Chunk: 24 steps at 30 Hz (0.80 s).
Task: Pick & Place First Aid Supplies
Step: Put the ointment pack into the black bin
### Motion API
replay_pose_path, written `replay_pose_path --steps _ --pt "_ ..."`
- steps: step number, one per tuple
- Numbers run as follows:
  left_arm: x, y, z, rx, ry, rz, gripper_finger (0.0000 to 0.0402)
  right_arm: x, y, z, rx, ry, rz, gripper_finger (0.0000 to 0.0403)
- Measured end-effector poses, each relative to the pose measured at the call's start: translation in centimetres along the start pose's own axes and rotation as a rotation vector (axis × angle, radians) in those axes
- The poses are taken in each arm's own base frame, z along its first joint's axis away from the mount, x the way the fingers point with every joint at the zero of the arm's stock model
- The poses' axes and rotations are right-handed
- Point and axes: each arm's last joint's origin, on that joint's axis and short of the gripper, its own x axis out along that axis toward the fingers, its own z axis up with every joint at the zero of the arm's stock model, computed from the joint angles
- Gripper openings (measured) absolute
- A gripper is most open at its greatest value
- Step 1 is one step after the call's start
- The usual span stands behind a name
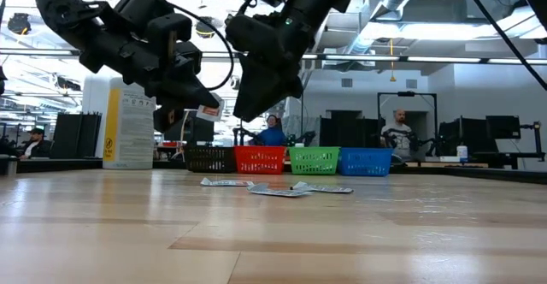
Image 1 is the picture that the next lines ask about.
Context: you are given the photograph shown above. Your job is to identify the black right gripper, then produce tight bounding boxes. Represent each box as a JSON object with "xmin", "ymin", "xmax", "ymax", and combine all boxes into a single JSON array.
[{"xmin": 232, "ymin": 0, "xmax": 362, "ymax": 123}]

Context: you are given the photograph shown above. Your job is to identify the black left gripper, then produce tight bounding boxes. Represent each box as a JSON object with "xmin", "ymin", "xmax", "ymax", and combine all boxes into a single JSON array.
[{"xmin": 85, "ymin": 13, "xmax": 221, "ymax": 133}]

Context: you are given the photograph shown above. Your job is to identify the black background monitor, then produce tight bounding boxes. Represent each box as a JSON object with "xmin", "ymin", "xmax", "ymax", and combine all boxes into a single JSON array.
[{"xmin": 163, "ymin": 110, "xmax": 215, "ymax": 144}]

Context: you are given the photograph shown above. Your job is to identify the person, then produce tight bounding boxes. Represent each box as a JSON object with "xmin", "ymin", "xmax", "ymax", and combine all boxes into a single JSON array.
[
  {"xmin": 379, "ymin": 108, "xmax": 418, "ymax": 159},
  {"xmin": 19, "ymin": 126, "xmax": 53, "ymax": 160},
  {"xmin": 255, "ymin": 113, "xmax": 287, "ymax": 147}
]

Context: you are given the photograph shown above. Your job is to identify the black ceiling device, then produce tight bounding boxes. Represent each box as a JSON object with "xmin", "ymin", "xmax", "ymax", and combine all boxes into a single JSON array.
[
  {"xmin": 195, "ymin": 16, "xmax": 215, "ymax": 39},
  {"xmin": 7, "ymin": 12, "xmax": 32, "ymax": 35}
]

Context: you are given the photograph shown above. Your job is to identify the black plastic basket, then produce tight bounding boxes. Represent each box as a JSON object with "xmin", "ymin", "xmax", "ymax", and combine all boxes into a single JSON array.
[{"xmin": 184, "ymin": 145, "xmax": 237, "ymax": 174}]

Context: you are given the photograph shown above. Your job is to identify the red plastic basket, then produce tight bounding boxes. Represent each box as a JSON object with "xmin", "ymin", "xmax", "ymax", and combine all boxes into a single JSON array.
[{"xmin": 233, "ymin": 145, "xmax": 287, "ymax": 175}]

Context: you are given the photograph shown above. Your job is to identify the white wipes canister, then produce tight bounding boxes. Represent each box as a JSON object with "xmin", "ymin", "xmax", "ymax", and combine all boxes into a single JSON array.
[{"xmin": 102, "ymin": 76, "xmax": 158, "ymax": 170}]

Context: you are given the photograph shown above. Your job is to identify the green plastic basket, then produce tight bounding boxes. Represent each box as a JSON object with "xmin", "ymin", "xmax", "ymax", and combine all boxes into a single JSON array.
[{"xmin": 288, "ymin": 146, "xmax": 342, "ymax": 176}]

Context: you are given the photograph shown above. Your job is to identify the black background monitors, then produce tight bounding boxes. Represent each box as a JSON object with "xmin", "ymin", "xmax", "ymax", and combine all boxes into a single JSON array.
[
  {"xmin": 436, "ymin": 115, "xmax": 521, "ymax": 152},
  {"xmin": 320, "ymin": 110, "xmax": 388, "ymax": 149}
]

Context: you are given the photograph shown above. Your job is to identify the black light bar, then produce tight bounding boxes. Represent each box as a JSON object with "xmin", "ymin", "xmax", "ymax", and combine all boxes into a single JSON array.
[{"xmin": 0, "ymin": 49, "xmax": 547, "ymax": 65}]

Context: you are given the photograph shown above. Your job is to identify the black background panels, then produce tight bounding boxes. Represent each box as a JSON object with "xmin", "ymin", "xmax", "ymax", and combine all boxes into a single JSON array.
[{"xmin": 51, "ymin": 112, "xmax": 103, "ymax": 159}]

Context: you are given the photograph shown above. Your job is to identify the blue plastic basket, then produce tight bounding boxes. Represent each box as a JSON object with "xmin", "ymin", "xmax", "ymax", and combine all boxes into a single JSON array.
[{"xmin": 337, "ymin": 147, "xmax": 393, "ymax": 177}]

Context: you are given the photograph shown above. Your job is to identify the black background gantry frame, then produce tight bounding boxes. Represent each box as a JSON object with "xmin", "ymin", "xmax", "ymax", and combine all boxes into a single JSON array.
[
  {"xmin": 377, "ymin": 91, "xmax": 438, "ymax": 148},
  {"xmin": 239, "ymin": 87, "xmax": 305, "ymax": 142}
]

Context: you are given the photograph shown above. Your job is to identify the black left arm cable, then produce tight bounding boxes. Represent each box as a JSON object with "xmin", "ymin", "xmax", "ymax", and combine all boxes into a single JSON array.
[{"xmin": 170, "ymin": 2, "xmax": 235, "ymax": 92}]

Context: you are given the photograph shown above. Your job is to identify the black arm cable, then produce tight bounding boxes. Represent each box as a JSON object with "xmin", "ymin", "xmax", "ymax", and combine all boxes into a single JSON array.
[
  {"xmin": 456, "ymin": 0, "xmax": 547, "ymax": 92},
  {"xmin": 170, "ymin": 2, "xmax": 235, "ymax": 92}
]

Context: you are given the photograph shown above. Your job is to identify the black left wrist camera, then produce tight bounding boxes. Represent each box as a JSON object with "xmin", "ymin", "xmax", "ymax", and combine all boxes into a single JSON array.
[{"xmin": 114, "ymin": 0, "xmax": 175, "ymax": 35}]

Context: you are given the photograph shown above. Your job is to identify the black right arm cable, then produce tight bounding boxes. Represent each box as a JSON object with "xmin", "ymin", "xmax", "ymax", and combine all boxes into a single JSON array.
[{"xmin": 456, "ymin": 0, "xmax": 547, "ymax": 92}]

